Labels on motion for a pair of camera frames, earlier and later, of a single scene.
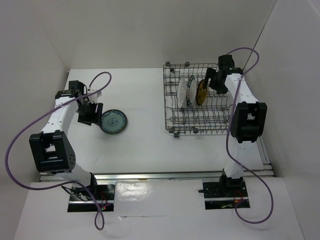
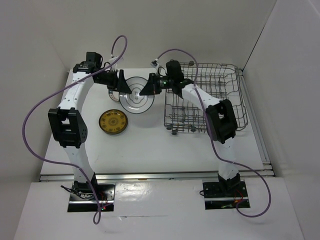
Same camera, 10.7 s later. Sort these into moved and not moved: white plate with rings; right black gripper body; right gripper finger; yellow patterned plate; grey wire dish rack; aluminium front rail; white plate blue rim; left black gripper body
Moved: right black gripper body; yellow patterned plate; right gripper finger; white plate blue rim; left black gripper body; white plate with rings
Not moved: grey wire dish rack; aluminium front rail
